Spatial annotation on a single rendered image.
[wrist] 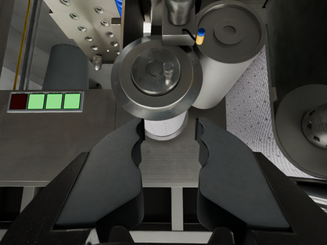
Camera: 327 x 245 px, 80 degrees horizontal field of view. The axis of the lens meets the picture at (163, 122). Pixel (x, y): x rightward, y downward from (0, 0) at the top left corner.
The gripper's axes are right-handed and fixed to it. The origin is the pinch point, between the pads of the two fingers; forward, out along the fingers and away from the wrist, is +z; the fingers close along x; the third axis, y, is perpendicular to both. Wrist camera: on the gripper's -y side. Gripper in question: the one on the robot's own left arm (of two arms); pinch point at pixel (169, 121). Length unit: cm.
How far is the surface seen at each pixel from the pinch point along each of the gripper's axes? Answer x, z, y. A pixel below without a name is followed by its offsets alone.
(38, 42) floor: -152, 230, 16
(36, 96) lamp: -44, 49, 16
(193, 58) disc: 4.0, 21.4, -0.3
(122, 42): -7.9, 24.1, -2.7
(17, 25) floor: -154, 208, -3
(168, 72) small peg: -0.1, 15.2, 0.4
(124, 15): -7.9, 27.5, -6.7
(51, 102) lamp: -39, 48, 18
